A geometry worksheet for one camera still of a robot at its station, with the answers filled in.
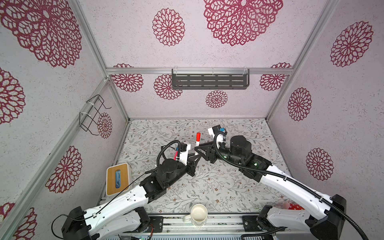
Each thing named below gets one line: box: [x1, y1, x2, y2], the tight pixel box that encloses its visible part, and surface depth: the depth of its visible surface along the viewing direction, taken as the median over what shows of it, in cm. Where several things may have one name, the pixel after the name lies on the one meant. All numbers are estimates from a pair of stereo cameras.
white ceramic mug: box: [182, 203, 208, 227], surface depth 76 cm
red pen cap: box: [196, 132, 201, 142], surface depth 65 cm
